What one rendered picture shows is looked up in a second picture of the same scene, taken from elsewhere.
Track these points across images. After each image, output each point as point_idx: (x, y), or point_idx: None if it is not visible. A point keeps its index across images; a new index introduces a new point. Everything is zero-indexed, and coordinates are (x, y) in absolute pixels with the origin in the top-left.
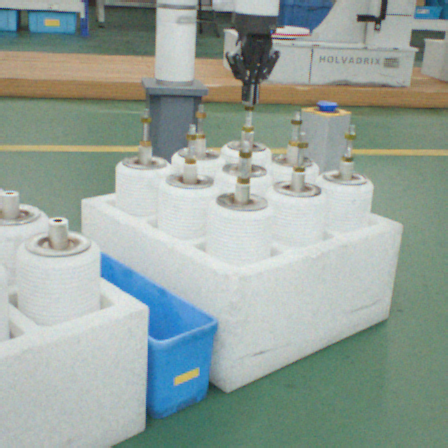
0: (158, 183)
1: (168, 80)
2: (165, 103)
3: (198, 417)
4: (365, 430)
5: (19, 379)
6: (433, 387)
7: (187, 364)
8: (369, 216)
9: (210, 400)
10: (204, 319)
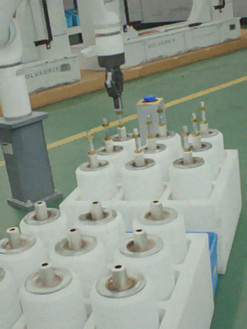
0: (112, 174)
1: (19, 115)
2: (23, 131)
3: (228, 290)
4: None
5: (195, 294)
6: None
7: (214, 263)
8: None
9: (221, 280)
10: None
